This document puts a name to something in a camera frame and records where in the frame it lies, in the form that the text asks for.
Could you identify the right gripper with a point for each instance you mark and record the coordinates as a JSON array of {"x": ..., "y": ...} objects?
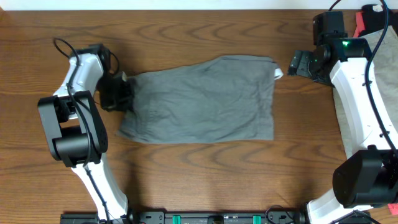
[{"x": 300, "y": 66}]

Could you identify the red cloth corner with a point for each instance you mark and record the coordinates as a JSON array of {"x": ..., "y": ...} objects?
[{"x": 393, "y": 208}]

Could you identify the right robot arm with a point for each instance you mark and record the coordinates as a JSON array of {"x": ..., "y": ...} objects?
[{"x": 368, "y": 178}]

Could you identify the beige shorts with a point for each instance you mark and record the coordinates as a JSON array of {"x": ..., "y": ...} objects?
[{"x": 385, "y": 63}]

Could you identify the red garment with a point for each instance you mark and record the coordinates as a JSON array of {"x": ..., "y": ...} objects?
[{"x": 359, "y": 24}]

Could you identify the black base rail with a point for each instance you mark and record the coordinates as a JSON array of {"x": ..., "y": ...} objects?
[{"x": 272, "y": 216}]

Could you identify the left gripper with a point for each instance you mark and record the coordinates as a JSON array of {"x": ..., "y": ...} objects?
[{"x": 125, "y": 101}]

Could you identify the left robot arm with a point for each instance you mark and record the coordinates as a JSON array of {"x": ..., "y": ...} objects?
[{"x": 76, "y": 134}]

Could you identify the black garment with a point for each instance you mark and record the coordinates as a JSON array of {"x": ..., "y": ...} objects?
[{"x": 375, "y": 21}]

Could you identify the grey shorts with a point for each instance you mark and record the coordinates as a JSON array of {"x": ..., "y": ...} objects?
[{"x": 225, "y": 99}]

